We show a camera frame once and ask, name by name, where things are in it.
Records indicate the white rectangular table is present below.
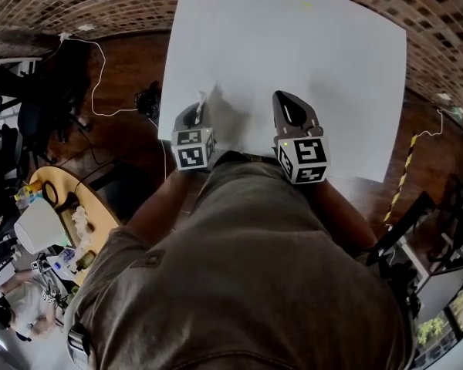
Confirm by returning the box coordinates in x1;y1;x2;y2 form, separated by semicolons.
157;0;408;183

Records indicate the person's left forearm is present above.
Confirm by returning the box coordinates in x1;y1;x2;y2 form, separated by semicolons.
122;166;197;253

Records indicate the black swivel chair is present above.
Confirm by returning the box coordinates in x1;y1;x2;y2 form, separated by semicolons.
0;57;94;171

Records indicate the dark glass bottle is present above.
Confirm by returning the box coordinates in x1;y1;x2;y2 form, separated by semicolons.
76;253;96;273

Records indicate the thin white cable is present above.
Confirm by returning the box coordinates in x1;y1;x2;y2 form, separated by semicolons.
414;107;445;139

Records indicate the person's grey shirt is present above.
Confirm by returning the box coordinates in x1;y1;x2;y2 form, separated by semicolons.
63;150;417;370

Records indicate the black cable bundle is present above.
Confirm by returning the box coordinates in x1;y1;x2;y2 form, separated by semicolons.
134;80;164;117

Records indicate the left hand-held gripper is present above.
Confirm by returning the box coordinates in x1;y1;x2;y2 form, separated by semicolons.
170;101;218;172

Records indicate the window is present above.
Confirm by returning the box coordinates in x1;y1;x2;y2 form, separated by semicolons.
411;286;463;366

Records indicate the yellow black tape strip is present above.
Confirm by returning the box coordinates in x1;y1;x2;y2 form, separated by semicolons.
381;133;418;224

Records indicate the white crumpled wad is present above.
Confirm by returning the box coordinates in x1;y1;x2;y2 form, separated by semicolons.
70;205;96;243

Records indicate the person's right forearm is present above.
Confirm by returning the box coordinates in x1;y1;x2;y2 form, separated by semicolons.
313;178;378;258

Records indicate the grey strap buckle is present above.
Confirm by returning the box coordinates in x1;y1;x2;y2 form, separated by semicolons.
66;321;93;362

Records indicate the small white object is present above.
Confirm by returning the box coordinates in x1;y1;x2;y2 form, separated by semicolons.
194;89;210;126

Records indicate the white desk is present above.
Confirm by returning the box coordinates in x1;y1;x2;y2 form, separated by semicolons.
400;228;463;304

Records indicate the white lamp shade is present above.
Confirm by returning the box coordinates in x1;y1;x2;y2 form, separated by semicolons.
13;197;61;254

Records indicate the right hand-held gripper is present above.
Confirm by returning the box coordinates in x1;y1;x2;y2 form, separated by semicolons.
271;89;331;185

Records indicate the round wooden table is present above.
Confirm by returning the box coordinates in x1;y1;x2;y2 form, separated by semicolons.
26;166;123;289

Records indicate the long white floor cable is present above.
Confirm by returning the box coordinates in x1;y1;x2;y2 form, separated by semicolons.
59;32;168;181

